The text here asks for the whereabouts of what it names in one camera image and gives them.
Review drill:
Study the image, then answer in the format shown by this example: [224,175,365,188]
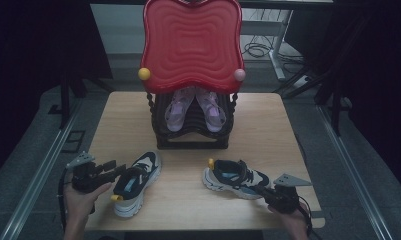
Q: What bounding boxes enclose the person's left hand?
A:
[62,181,113,232]

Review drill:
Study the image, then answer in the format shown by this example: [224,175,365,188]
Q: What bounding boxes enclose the dark curtain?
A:
[0,0,114,174]
[284,0,401,188]

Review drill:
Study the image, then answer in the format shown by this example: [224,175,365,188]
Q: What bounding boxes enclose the navy and white sneaker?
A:
[202,158,272,200]
[110,151,163,218]

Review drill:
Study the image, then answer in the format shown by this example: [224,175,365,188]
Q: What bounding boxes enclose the white desk frame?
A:
[240,9,294,82]

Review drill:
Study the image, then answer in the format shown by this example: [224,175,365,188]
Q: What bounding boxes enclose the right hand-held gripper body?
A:
[263,173,313,215]

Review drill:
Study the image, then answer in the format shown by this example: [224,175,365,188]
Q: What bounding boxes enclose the metal floor rail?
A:
[316,104,394,240]
[0,99,84,240]

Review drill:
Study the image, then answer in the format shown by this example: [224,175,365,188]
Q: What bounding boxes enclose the purple sandal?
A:
[164,87,196,133]
[195,87,227,133]

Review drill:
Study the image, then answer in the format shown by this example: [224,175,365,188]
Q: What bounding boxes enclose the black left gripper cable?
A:
[57,168,76,231]

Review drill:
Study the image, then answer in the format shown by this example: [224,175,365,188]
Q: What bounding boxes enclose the person's right hand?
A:
[267,203,311,240]

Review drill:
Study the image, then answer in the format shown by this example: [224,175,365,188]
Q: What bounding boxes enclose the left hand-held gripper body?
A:
[65,151,109,194]

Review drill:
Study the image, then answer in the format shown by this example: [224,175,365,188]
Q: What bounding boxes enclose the black cables on floor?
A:
[242,34,304,65]

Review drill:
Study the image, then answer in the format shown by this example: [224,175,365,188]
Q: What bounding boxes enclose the red and black shoe rack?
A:
[137,0,247,150]

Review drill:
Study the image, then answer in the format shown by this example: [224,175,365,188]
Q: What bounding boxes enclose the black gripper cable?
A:
[296,194,323,240]
[57,168,76,231]

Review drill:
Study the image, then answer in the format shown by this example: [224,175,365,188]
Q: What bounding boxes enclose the black metal stand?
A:
[274,13,372,136]
[47,66,116,131]

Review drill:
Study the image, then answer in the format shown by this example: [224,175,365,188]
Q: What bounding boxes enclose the white power strip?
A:
[292,74,314,88]

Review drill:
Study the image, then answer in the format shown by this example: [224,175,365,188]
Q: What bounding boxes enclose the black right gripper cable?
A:
[296,194,323,240]

